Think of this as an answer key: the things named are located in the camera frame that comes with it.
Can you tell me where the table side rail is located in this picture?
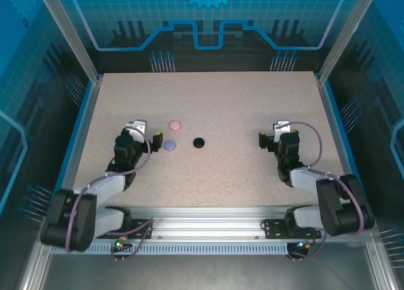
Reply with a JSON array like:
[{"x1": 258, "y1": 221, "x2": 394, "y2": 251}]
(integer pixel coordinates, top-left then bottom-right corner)
[
  {"x1": 315, "y1": 75, "x2": 373, "y2": 217},
  {"x1": 47, "y1": 76, "x2": 104, "y2": 217}
]

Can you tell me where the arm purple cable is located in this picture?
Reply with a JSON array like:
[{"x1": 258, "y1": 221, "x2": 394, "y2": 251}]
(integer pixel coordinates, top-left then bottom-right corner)
[
  {"x1": 66, "y1": 127, "x2": 155, "y2": 263},
  {"x1": 276, "y1": 121, "x2": 369, "y2": 263}
]

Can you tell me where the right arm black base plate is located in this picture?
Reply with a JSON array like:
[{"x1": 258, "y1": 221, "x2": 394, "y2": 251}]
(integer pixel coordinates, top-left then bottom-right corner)
[{"x1": 263, "y1": 219, "x2": 323, "y2": 239}]

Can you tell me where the right aluminium frame post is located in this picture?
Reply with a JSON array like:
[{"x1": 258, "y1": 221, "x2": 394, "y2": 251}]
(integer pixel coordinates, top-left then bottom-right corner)
[{"x1": 318, "y1": 0, "x2": 379, "y2": 84}]

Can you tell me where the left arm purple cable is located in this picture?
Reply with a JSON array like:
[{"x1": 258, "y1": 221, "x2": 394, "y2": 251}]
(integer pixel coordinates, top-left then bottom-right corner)
[{"x1": 66, "y1": 127, "x2": 155, "y2": 263}]

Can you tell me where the right table side rail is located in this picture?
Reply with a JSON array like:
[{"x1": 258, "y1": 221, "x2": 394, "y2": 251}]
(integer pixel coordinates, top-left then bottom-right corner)
[{"x1": 315, "y1": 75, "x2": 373, "y2": 217}]

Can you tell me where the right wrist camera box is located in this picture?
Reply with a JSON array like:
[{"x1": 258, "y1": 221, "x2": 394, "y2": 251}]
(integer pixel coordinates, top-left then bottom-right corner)
[{"x1": 273, "y1": 121, "x2": 291, "y2": 135}]

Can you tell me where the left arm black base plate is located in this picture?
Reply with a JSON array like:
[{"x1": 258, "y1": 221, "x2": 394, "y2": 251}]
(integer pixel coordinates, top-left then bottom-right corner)
[{"x1": 96, "y1": 218, "x2": 155, "y2": 239}]

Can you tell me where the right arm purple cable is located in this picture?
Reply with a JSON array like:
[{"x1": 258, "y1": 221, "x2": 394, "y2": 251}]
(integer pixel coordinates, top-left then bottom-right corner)
[{"x1": 276, "y1": 121, "x2": 369, "y2": 263}]

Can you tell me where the slotted grey cable duct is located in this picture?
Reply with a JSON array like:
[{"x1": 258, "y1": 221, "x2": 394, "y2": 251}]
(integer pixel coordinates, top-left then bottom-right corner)
[{"x1": 49, "y1": 243, "x2": 290, "y2": 255}]

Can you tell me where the left connector board with leds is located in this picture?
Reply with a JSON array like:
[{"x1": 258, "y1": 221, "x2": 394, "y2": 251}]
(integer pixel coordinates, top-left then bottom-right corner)
[{"x1": 115, "y1": 237, "x2": 132, "y2": 251}]

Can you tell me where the aluminium frame post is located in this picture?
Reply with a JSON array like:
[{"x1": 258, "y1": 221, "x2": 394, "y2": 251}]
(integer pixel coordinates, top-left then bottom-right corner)
[
  {"x1": 318, "y1": 0, "x2": 379, "y2": 84},
  {"x1": 34, "y1": 0, "x2": 104, "y2": 84}
]

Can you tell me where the aluminium mounting rail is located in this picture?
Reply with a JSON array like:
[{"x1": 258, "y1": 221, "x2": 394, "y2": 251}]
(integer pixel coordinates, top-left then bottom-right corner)
[{"x1": 40, "y1": 207, "x2": 379, "y2": 240}]

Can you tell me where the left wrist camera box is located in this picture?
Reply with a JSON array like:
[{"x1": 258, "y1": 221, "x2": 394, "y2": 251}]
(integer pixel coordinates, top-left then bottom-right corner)
[{"x1": 124, "y1": 119, "x2": 148, "y2": 143}]

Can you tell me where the left aluminium frame post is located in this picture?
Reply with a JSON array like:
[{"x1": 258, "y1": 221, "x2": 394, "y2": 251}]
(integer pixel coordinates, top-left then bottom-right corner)
[{"x1": 34, "y1": 0, "x2": 104, "y2": 84}]

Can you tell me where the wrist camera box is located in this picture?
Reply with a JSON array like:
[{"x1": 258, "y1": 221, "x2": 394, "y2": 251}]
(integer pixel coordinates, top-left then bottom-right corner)
[
  {"x1": 273, "y1": 121, "x2": 291, "y2": 135},
  {"x1": 124, "y1": 119, "x2": 148, "y2": 143}
]

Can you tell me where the left table side rail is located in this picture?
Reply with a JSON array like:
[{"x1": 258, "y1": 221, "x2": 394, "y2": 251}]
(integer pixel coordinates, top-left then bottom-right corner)
[{"x1": 47, "y1": 76, "x2": 104, "y2": 217}]

